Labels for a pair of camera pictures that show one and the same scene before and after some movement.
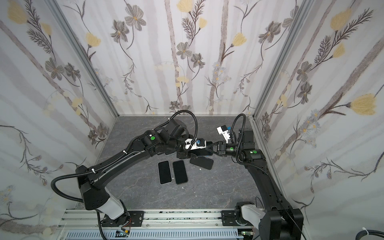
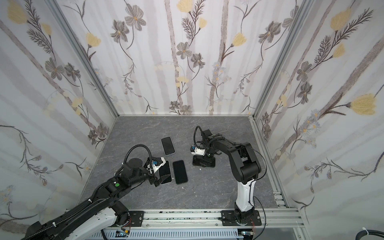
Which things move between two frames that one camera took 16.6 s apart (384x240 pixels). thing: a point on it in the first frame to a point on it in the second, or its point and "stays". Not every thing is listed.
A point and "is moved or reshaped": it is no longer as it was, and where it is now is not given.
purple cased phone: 180,171 stays
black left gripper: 184,155 to 154,179
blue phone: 201,152 is moved or reshaped
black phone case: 180,172 stays
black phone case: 204,162 stays
